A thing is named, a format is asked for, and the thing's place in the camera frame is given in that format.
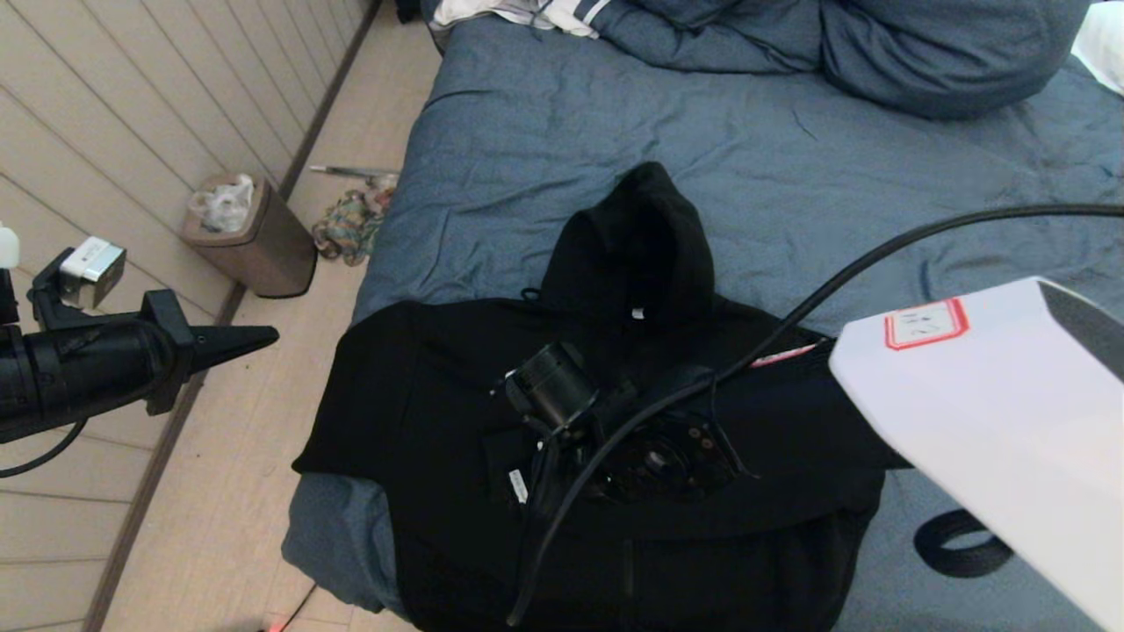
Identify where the black hoodie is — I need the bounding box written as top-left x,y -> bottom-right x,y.
292,161 -> 888,632

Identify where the brown trash bin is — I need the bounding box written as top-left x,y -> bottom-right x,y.
182,173 -> 319,299

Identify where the clear plastic bin bag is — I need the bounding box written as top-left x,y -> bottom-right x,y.
190,176 -> 257,236

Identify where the multicoloured cloth bundle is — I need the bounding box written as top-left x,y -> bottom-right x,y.
313,189 -> 392,268

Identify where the thin grey rod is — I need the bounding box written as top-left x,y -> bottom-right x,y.
310,164 -> 400,180

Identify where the blue bed cover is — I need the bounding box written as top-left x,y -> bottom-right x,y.
281,18 -> 1124,632

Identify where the white striped garment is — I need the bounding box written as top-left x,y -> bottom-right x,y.
430,0 -> 616,41

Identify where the bunched blue duvet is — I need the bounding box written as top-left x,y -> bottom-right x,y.
593,0 -> 1094,121

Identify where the white pillow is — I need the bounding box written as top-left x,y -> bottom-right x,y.
1070,0 -> 1124,97

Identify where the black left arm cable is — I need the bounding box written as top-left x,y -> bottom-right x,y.
0,417 -> 89,480

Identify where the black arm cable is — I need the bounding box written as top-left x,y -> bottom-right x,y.
505,204 -> 1124,628
0,417 -> 89,480

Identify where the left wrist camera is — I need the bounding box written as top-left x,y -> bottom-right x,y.
31,235 -> 127,331

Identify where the floor cable with red light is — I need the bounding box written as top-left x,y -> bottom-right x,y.
263,582 -> 319,632

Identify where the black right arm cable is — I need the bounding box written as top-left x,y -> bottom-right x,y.
505,204 -> 1124,628

